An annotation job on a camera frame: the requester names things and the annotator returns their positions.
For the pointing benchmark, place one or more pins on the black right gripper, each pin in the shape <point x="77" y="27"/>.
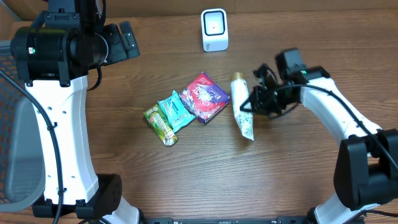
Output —
<point x="258" y="101"/>

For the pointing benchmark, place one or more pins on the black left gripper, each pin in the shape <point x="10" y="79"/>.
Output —
<point x="123" y="42"/>

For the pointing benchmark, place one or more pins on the white tube gold cap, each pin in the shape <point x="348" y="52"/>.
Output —
<point x="241" y="105"/>

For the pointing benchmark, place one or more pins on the red purple snack package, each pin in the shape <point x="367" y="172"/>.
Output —
<point x="204" y="98"/>

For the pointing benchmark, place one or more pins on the green noodle snack pack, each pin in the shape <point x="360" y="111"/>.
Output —
<point x="159" y="123"/>

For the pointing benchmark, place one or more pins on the teal wet wipes pack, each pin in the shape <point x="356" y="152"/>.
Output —
<point x="177" y="115"/>

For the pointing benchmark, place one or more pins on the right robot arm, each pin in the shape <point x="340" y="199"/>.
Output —
<point x="365" y="175"/>

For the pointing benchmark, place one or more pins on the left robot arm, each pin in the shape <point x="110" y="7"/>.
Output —
<point x="53" y="56"/>

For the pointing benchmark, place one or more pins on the white barcode scanner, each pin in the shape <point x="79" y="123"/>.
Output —
<point x="214" y="29"/>

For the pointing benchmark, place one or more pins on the grey plastic basket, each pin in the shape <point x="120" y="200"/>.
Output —
<point x="22" y="164"/>

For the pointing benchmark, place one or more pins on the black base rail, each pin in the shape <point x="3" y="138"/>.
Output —
<point x="248" y="220"/>

